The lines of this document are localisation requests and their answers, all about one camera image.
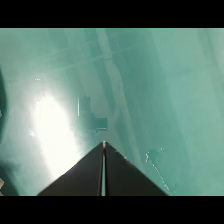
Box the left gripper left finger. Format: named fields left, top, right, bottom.
left=37, top=141, right=105, bottom=197

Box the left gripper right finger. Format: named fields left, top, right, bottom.
left=104, top=141, right=168, bottom=197

